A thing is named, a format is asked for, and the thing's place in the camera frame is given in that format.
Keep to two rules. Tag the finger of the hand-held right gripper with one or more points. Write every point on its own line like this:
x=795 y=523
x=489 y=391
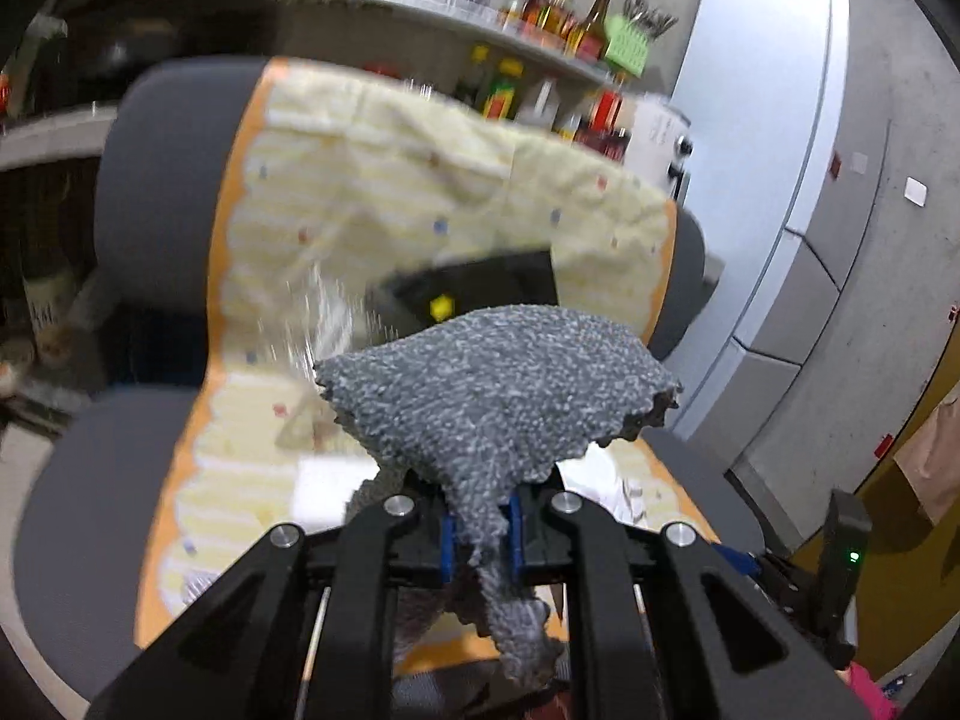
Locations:
x=742 y=561

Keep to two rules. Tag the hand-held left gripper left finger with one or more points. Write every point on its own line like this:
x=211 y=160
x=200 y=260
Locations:
x=448 y=549

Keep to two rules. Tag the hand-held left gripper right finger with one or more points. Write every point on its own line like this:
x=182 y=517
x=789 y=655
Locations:
x=515 y=536

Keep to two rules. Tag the grey knitted cloth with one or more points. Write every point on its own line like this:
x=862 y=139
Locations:
x=510 y=405

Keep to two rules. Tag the yellow door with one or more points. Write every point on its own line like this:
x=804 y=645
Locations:
x=900 y=585

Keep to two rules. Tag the crumpled white paper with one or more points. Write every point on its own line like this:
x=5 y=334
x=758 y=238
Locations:
x=607 y=484

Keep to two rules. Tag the pink clothing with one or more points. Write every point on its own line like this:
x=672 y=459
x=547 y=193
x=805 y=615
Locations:
x=870 y=694

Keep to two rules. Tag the white paper sheet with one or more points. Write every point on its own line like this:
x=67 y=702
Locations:
x=326 y=495

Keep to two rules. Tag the hanging clothes on door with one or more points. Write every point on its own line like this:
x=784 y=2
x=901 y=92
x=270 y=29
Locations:
x=934 y=465

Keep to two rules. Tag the clear plastic wrapper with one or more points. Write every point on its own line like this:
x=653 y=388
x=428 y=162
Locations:
x=330 y=322

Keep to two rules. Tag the black packet with yellow spot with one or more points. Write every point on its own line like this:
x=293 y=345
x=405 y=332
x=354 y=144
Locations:
x=487 y=277

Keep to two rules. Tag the yellow blanket with orange border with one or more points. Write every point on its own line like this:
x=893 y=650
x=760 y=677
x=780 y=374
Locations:
x=360 y=187

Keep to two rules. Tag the grey white refrigerator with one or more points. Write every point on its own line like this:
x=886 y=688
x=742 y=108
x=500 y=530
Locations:
x=757 y=165

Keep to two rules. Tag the white rice cooker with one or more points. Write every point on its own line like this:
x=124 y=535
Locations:
x=656 y=142

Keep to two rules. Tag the grey office chair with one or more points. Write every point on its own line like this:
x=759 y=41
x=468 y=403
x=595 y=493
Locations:
x=165 y=187

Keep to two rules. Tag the green cutlery holder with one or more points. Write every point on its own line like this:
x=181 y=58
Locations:
x=628 y=41

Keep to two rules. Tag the row of sauce bottles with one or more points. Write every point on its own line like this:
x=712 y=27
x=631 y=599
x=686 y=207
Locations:
x=551 y=15

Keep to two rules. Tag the red wall tag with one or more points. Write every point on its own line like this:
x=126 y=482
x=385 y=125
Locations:
x=883 y=444

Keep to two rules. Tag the white wall switch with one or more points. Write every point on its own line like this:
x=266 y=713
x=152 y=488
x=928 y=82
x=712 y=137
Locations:
x=916 y=191

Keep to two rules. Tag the grey wall shelf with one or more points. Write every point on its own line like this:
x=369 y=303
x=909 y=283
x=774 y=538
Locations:
x=450 y=19

